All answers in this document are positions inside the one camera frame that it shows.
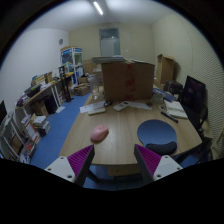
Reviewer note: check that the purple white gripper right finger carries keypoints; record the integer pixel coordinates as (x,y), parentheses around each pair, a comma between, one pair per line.
(154,167)

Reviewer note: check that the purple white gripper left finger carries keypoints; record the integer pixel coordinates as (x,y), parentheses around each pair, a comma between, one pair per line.
(75,167)

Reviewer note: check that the blue round mouse pad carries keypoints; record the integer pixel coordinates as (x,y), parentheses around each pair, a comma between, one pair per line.
(158,136)

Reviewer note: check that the pink computer mouse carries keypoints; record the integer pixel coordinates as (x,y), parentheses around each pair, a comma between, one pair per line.
(99,133)

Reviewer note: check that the black marker pen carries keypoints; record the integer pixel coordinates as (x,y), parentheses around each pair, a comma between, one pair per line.
(169,116)

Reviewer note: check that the stack of books on floor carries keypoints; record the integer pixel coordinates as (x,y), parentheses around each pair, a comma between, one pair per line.
(42,125)

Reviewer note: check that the white shelving rack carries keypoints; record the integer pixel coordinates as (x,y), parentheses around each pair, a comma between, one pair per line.
(14,145)

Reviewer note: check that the white paper on table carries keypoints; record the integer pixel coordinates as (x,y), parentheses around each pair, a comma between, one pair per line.
(139,105)

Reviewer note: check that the open white notebook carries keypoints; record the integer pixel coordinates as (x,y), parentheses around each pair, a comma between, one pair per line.
(175,109)

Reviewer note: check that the white keyboard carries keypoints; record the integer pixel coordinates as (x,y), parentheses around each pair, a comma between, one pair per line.
(97,111)

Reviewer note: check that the white remote control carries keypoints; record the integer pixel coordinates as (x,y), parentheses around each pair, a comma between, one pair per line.
(121,106)

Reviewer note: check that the long side desk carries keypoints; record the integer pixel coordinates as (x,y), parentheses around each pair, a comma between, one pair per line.
(52,87)

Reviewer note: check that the open cardboard box on floor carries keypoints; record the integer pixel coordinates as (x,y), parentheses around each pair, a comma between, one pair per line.
(81,90)

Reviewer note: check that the black office chair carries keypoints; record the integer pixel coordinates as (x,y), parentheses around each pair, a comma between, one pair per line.
(193,99)

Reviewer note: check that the large brown cardboard box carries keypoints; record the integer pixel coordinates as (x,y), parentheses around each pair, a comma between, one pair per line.
(127,81)

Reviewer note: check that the white door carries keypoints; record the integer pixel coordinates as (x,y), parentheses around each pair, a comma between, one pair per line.
(109,42)

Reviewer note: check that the ceiling light strip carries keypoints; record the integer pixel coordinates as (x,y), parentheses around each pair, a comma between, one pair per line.
(97,6)

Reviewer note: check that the tall cardboard box by wall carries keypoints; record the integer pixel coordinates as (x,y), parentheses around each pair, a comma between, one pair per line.
(165,68)

